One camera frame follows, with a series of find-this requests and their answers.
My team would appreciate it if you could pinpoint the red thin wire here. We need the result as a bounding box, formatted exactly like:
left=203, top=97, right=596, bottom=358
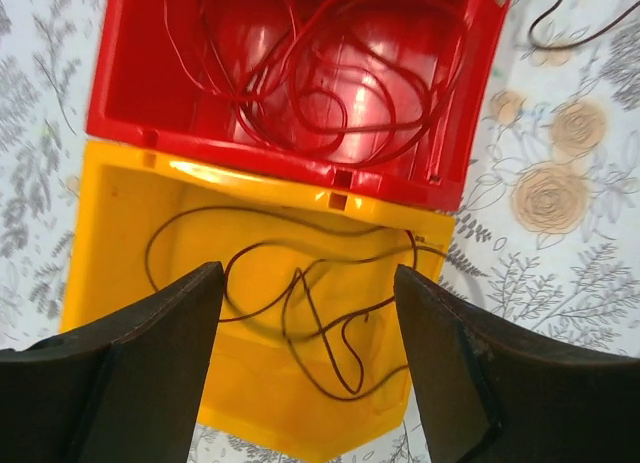
left=162, top=0, right=474, bottom=167

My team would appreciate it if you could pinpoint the brown thin wire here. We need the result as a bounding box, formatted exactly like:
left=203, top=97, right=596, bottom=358
left=145, top=205, right=451, bottom=400

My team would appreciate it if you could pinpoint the yellow plastic bin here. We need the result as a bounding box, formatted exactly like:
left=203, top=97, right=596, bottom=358
left=61, top=140, right=454, bottom=462

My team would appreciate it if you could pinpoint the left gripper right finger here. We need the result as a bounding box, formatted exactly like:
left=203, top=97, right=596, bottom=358
left=394, top=265, right=639, bottom=462

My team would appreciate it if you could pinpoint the red plastic bin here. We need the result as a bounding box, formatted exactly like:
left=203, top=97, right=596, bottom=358
left=87, top=0, right=510, bottom=212

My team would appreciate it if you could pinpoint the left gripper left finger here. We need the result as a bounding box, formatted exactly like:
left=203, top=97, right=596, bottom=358
left=1, top=262, right=224, bottom=462

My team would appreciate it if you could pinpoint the floral table mat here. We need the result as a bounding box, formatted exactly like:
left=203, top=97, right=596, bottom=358
left=1, top=0, right=639, bottom=462

